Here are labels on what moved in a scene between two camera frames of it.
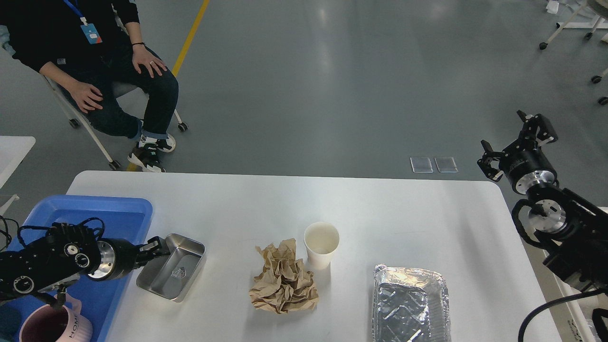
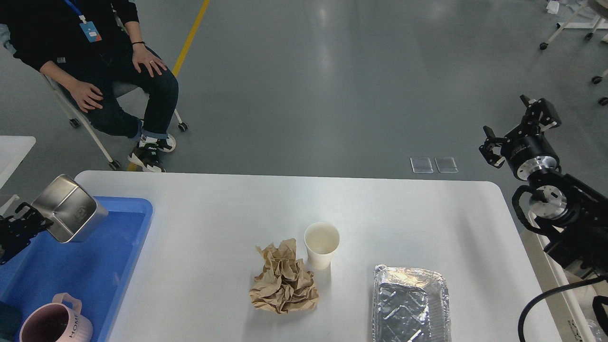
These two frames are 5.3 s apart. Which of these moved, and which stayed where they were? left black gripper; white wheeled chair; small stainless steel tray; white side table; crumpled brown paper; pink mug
Moved: left black gripper; small stainless steel tray
Stayed: white side table; crumpled brown paper; pink mug; white wheeled chair
